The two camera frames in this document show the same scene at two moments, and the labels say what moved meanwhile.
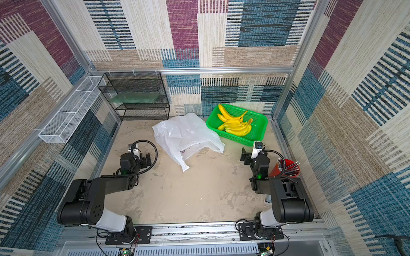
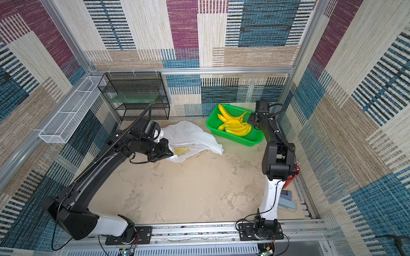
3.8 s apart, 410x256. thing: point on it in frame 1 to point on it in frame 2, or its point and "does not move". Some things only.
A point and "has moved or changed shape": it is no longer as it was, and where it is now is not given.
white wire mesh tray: x=61 y=127 does not move
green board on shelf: x=150 y=98 does not move
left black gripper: x=143 y=161 to x=165 y=152
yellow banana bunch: x=234 y=126 does not move
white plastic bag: x=182 y=135 has moved or changed shape
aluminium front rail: x=303 y=238 does not move
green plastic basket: x=259 y=124 does not move
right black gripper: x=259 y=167 to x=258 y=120
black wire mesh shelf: x=136 y=96 does not move
